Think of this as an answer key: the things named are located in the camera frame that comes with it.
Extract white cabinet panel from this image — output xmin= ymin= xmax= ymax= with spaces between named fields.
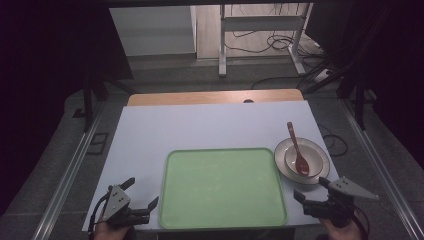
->
xmin=109 ymin=5 xmax=198 ymax=58

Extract black floor cables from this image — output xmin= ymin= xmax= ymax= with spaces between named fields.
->
xmin=223 ymin=30 xmax=325 ymax=58

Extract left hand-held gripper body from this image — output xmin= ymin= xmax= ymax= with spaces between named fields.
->
xmin=101 ymin=184 xmax=151 ymax=230

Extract aluminium floor rail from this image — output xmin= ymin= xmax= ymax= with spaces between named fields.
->
xmin=342 ymin=99 xmax=424 ymax=240
xmin=31 ymin=102 xmax=105 ymax=240

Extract black floor plate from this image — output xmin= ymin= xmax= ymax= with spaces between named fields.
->
xmin=86 ymin=132 xmax=110 ymax=156

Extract person's right hand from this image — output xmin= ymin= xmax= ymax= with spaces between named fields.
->
xmin=320 ymin=218 xmax=364 ymax=240

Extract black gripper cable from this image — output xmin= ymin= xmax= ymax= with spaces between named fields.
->
xmin=87 ymin=193 xmax=112 ymax=240
xmin=352 ymin=205 xmax=371 ymax=240

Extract person's left hand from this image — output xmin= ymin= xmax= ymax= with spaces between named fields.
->
xmin=93 ymin=219 xmax=130 ymax=240

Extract black looped cable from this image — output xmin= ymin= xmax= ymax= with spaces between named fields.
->
xmin=317 ymin=123 xmax=349 ymax=158

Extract white table sheet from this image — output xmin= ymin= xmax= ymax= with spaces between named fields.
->
xmin=81 ymin=100 xmax=340 ymax=232

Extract white bowl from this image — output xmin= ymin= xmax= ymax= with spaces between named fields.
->
xmin=273 ymin=136 xmax=331 ymax=186
xmin=283 ymin=143 xmax=325 ymax=179

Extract green plastic tray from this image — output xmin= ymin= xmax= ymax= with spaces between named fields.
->
xmin=158 ymin=147 xmax=289 ymax=231

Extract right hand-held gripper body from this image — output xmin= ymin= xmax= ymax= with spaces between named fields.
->
xmin=302 ymin=176 xmax=380 ymax=229

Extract red-brown wooden spoon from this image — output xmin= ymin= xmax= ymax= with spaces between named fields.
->
xmin=286 ymin=121 xmax=311 ymax=177

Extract white power strip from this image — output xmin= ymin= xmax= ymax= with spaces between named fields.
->
xmin=313 ymin=68 xmax=335 ymax=84

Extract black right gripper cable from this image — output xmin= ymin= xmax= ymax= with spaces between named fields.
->
xmin=352 ymin=205 xmax=371 ymax=240

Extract white metal desk frame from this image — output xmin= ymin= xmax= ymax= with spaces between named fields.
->
xmin=217 ymin=3 xmax=315 ymax=78

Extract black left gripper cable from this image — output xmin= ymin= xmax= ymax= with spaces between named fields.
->
xmin=87 ymin=193 xmax=112 ymax=240

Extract black stand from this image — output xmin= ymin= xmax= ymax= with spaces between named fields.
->
xmin=72 ymin=59 xmax=135 ymax=133
xmin=298 ymin=49 xmax=379 ymax=131

